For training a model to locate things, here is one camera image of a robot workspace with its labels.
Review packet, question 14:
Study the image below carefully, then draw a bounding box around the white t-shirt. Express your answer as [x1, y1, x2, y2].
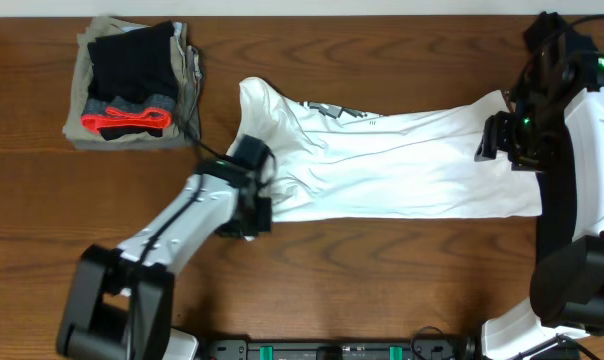
[237, 77, 542, 222]

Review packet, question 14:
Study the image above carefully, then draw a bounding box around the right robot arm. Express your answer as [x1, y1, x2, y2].
[475, 50, 604, 359]

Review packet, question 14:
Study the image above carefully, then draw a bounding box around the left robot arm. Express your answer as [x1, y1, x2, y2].
[56, 157, 271, 360]

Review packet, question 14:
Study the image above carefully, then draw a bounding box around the black t-shirt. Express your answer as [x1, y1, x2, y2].
[523, 12, 598, 62]

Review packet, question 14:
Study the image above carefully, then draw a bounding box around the folded khaki garment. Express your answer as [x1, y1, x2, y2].
[62, 17, 203, 151]

